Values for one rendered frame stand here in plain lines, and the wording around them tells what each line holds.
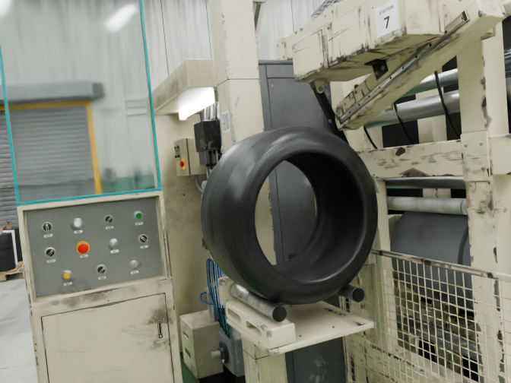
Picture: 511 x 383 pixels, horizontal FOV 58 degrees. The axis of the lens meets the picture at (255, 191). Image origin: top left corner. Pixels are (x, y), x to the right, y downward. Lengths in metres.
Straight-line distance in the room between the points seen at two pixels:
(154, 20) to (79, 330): 9.57
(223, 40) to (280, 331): 1.02
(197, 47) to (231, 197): 9.73
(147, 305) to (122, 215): 0.39
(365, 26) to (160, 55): 9.57
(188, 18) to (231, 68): 9.43
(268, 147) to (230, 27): 0.58
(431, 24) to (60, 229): 1.49
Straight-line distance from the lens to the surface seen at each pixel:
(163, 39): 10.97
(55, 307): 1.96
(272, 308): 1.38
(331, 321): 1.59
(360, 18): 1.47
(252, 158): 1.31
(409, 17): 1.34
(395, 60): 1.55
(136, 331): 2.02
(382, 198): 1.94
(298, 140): 1.36
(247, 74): 1.73
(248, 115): 1.70
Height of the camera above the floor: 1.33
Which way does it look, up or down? 3 degrees down
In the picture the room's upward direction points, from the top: 5 degrees counter-clockwise
